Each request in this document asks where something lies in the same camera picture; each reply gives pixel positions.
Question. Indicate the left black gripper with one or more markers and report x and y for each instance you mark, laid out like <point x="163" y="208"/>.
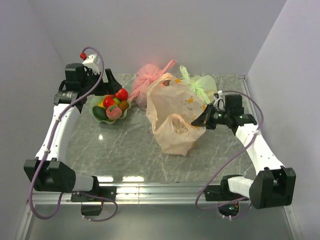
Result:
<point x="110" y="87"/>

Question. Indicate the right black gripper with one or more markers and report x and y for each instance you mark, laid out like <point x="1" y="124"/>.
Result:
<point x="206" y="116"/>

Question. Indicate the red fake fruit top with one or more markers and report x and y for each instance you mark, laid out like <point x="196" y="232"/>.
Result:
<point x="122" y="94"/>

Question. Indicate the red fake fruit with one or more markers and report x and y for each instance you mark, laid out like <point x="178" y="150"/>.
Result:
<point x="122" y="94"/>
<point x="108" y="101"/>

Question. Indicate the red fake fruit front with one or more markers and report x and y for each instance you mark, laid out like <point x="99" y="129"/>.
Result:
<point x="108" y="101"/>

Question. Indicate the small orange fake fruit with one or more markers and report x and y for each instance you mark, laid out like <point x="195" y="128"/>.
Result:
<point x="123" y="105"/>

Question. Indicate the pink fake peach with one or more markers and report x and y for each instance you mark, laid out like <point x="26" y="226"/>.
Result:
<point x="114" y="112"/>

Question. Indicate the dark green fake avocado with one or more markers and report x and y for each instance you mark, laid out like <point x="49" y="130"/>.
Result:
<point x="99" y="113"/>

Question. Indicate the orange plastic bag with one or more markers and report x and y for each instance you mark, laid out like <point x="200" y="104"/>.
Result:
<point x="171" y="109"/>

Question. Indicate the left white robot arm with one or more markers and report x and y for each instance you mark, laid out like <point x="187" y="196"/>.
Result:
<point x="48" y="171"/>

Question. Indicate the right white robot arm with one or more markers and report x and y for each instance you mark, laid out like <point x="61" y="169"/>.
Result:
<point x="274" y="184"/>

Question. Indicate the pink tied plastic bag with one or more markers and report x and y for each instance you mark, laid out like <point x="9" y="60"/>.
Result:
<point x="145" y="76"/>

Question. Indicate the green tied plastic bag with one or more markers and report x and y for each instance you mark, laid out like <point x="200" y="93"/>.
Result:
<point x="203" y="86"/>

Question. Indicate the light green plate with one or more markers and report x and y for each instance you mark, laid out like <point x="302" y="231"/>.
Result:
<point x="98" y="101"/>

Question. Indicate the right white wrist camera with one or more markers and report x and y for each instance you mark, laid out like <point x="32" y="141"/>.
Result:
<point x="219" y="102"/>

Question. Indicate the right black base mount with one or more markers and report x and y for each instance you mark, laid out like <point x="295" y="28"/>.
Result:
<point x="225" y="202"/>

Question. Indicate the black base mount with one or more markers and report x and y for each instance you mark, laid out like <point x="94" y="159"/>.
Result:
<point x="93" y="202"/>
<point x="225" y="202"/>

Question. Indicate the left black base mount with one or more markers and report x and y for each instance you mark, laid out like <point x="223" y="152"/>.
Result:
<point x="93" y="202"/>

